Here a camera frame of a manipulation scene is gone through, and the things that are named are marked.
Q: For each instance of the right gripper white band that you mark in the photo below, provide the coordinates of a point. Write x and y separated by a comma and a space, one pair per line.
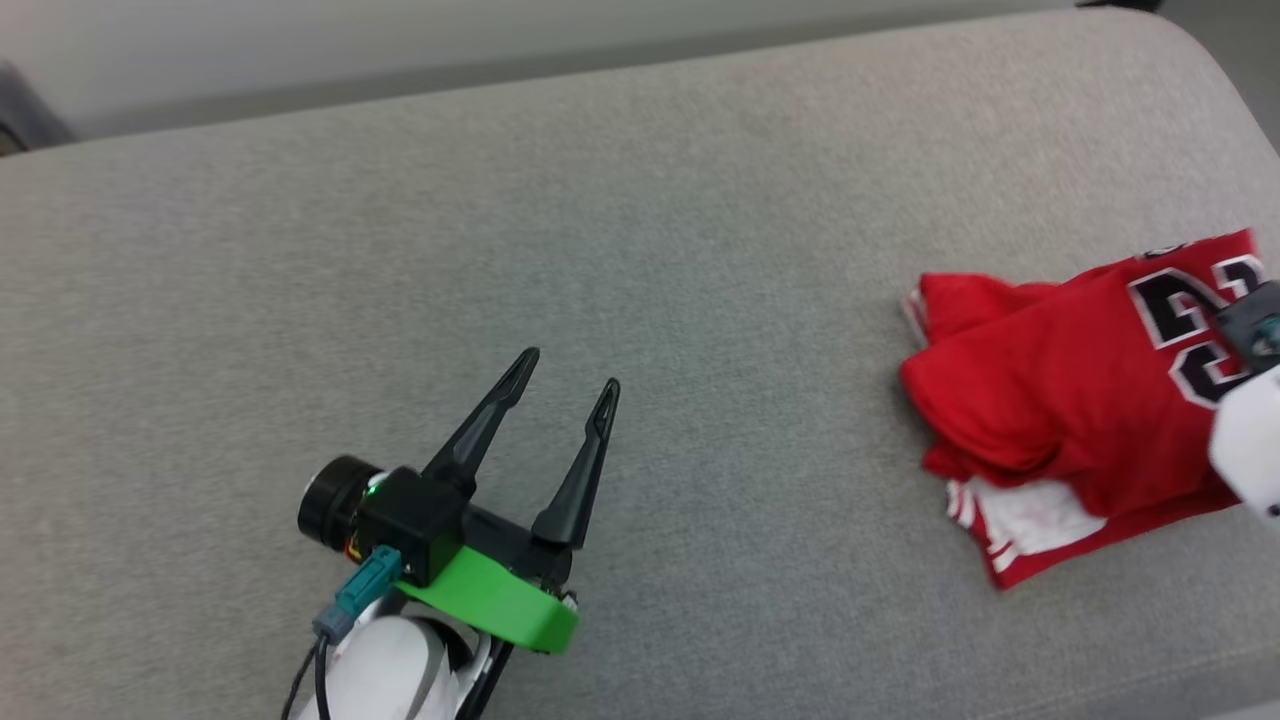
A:
1250, 440

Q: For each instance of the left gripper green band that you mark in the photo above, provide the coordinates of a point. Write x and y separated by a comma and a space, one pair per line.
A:
500, 605

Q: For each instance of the red basketball jersey white trim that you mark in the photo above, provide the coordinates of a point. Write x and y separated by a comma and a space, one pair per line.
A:
1050, 400

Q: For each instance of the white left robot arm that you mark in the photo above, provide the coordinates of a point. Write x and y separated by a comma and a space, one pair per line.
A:
390, 670

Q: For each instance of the grey fabric sofa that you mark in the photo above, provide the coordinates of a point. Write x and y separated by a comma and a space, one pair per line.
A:
700, 250

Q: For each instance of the teal right camera connector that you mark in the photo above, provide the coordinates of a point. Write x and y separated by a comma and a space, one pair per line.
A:
1270, 335

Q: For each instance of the teal camera connector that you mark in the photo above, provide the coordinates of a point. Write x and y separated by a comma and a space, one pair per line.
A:
1270, 335
360, 595

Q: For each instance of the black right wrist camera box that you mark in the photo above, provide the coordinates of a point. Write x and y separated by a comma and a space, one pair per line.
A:
1240, 325

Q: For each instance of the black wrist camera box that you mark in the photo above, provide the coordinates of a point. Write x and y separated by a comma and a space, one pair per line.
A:
1240, 325
415, 520

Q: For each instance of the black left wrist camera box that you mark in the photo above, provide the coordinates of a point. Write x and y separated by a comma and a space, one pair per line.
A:
415, 520

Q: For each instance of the teal left camera connector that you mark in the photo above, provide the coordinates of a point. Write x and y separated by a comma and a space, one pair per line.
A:
360, 595

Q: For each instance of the grey metal post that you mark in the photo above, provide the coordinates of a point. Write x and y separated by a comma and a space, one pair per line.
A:
30, 110

